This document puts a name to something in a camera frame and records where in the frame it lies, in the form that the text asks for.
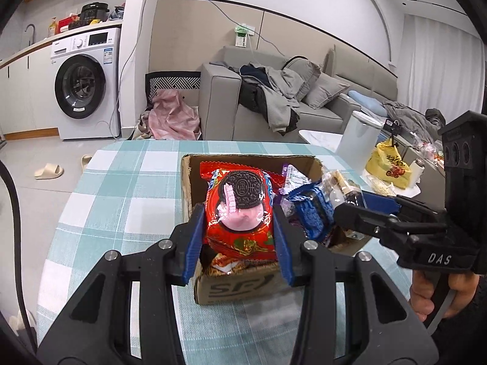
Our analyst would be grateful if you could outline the white washing machine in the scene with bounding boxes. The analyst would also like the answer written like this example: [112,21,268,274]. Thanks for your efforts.
[51,27,122,140]

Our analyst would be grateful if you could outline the blue pillow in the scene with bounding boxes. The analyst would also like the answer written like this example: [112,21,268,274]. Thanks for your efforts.
[347,90,387,116]

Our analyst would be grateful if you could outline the white kitchen counter cabinet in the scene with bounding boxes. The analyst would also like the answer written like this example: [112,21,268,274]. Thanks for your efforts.
[0,40,61,137]

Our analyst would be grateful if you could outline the person's right hand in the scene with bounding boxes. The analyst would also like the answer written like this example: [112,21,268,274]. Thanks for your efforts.
[409,273,481,324]

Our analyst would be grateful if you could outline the grey cushion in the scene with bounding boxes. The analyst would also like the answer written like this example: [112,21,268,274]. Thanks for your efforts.
[283,57,322,101]
[302,72,351,109]

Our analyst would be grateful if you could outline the red box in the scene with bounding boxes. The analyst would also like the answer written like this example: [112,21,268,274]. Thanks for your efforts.
[57,13,79,31]

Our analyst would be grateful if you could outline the white slipper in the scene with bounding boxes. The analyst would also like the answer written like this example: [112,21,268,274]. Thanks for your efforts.
[8,306,38,337]

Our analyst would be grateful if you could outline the brown cardboard box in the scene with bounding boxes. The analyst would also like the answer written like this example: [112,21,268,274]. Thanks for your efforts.
[180,154,375,305]

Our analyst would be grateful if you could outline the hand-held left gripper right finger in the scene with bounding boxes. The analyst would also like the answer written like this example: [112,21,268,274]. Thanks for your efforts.
[272,205,440,365]

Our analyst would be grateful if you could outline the grey sofa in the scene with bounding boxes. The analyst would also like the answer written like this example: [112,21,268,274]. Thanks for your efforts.
[200,45,400,145]

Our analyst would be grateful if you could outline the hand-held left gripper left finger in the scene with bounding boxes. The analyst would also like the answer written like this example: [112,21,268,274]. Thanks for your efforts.
[36,203,206,365]

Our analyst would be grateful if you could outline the pile of clothes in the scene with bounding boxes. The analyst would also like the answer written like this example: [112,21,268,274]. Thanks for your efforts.
[228,56,320,137]

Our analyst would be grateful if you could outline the black cable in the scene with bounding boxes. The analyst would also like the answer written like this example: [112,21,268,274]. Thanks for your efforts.
[0,160,39,354]

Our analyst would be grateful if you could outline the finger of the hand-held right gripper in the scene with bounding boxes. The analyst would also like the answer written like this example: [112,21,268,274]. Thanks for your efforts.
[334,202,447,252]
[359,190,446,217]

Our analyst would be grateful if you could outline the clear bread packet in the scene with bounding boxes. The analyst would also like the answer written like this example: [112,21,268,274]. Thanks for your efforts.
[320,167,364,208]

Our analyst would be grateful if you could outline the black patterned chair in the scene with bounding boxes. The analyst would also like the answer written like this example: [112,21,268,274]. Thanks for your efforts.
[145,71,201,103]

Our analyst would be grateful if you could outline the white curtain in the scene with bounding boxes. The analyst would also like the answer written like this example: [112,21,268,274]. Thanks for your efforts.
[396,13,484,118]

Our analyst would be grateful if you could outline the white roll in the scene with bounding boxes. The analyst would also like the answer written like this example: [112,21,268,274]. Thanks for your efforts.
[410,158,426,187]

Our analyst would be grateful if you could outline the pink cloth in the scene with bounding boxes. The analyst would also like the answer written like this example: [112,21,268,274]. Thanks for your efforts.
[148,89,201,140]

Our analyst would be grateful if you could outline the black pressure cooker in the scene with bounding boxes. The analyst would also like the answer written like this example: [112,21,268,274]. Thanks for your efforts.
[81,3,111,23]

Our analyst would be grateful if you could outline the purple snack packet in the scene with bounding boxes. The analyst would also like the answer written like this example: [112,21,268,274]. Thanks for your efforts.
[279,164,309,198]

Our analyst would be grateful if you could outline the small black camera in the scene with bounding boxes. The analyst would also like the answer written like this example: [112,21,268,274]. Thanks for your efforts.
[382,119,404,139]

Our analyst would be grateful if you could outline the yellow plastic bag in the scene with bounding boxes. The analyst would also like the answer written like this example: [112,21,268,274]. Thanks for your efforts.
[365,139,412,189]

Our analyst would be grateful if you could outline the white cylindrical bin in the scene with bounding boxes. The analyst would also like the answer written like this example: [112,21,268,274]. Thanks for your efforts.
[337,111,383,168]

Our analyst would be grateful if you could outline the noodle snack packet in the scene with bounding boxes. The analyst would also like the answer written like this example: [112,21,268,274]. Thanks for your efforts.
[207,253,282,276]

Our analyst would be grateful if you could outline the white side table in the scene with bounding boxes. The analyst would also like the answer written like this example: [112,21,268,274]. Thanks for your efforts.
[298,129,423,200]

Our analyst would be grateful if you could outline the red cookie cake packet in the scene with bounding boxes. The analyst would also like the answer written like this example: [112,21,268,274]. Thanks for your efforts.
[200,161,284,263]

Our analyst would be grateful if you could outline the clear bag of snacks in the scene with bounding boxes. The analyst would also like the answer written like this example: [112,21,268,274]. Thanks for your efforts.
[363,171,396,196]

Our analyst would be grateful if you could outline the white wall control panel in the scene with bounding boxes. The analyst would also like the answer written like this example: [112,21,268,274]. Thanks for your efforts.
[233,25,256,48]

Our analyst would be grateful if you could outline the blue cookie packet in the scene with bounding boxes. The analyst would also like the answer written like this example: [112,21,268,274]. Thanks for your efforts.
[287,182,337,242]

